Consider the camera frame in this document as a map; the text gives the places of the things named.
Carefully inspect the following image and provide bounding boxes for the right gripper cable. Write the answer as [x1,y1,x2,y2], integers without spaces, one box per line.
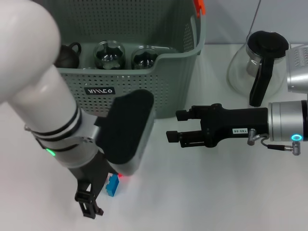
[247,128,301,156]

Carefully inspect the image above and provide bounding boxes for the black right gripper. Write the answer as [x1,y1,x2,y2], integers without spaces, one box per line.
[166,103,269,148]

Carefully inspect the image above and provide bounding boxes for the black clay teapot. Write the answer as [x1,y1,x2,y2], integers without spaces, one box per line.
[54,42,82,68]

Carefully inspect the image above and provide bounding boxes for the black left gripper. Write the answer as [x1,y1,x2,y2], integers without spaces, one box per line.
[68,151,114,219]

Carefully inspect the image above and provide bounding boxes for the glass carafe black lid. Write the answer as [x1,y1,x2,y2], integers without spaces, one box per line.
[227,30,291,107]

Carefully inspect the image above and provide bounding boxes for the grey perforated storage basket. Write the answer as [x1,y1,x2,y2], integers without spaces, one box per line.
[31,0,206,120]

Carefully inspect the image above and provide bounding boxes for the blue brick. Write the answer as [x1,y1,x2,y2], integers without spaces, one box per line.
[105,174,120,197]

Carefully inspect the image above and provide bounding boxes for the thin grey cable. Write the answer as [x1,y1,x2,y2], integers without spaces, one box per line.
[248,0,262,37]

